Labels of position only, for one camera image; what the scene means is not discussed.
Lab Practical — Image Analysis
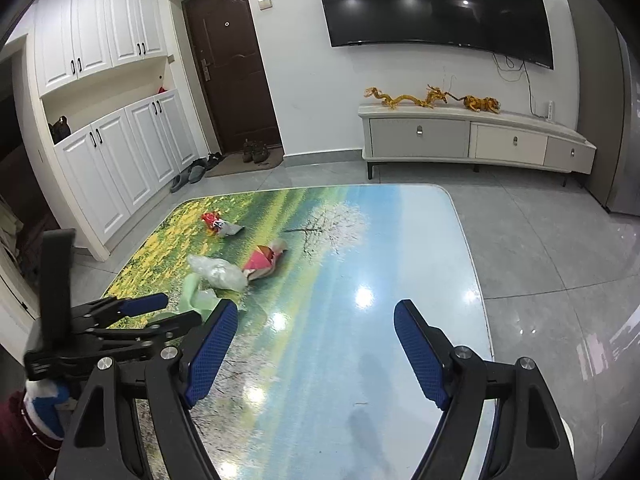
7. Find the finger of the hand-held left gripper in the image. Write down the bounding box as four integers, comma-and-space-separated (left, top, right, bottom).
72, 292, 169, 332
92, 310, 203, 358

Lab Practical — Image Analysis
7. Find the pink foil wrapper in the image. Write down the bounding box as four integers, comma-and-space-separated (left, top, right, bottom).
241, 240, 289, 282

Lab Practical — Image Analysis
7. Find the clear plastic bag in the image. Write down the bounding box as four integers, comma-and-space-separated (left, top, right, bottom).
186, 254, 249, 292

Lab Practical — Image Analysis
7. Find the brown doormat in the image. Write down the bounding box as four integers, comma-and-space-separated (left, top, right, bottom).
205, 149, 283, 178

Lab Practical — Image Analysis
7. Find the long golden dragon figurine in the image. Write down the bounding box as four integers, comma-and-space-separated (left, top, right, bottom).
364, 86, 429, 110

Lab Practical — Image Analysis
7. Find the golden tiger figurine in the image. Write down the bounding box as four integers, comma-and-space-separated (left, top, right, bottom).
462, 95, 501, 114

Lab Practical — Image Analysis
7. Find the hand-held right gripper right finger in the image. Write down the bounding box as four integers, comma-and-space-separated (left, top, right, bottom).
393, 299, 578, 480

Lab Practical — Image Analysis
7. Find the white and grey television stand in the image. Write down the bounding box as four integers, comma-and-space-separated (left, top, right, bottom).
357, 101, 597, 187

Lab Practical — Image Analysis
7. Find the green paper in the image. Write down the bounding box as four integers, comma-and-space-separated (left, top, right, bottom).
179, 274, 236, 323

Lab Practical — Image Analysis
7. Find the dark brown entrance door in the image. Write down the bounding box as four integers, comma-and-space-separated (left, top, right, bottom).
181, 0, 280, 156

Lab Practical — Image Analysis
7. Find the red wrapper with clear plastic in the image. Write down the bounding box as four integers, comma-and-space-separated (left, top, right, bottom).
200, 211, 245, 237

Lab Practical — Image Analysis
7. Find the black wall television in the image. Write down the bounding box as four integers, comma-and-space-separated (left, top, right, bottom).
311, 0, 556, 70

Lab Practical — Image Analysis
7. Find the person's left forearm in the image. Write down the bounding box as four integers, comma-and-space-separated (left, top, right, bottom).
0, 377, 76, 467

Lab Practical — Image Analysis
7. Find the short golden dragon figurine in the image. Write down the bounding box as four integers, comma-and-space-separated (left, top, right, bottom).
425, 77, 464, 110

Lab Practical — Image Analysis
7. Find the white wall cabinet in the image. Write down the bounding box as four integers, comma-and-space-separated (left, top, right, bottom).
32, 0, 201, 261

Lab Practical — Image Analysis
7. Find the television cable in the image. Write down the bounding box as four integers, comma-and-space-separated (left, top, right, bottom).
492, 52, 536, 113

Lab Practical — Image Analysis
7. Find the black handbag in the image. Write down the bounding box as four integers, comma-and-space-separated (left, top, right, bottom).
49, 116, 72, 144

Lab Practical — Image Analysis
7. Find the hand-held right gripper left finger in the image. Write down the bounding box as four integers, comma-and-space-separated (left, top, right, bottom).
55, 299, 240, 480

